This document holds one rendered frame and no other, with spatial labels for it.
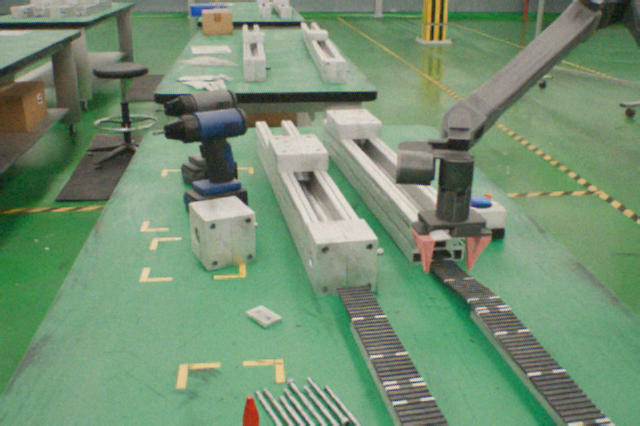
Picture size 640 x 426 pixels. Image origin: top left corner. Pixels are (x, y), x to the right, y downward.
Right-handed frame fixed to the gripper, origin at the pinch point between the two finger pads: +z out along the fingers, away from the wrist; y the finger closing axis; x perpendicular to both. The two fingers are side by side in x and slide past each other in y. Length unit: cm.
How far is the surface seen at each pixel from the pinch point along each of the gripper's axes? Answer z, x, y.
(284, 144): -10, -45, 22
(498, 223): -1.6, -13.6, -15.5
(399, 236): -0.5, -12.7, 4.8
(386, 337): -1.3, 23.2, 17.7
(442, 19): 39, -958, -360
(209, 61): 1, -251, 31
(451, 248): -0.7, -5.5, -2.8
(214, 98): -18, -59, 36
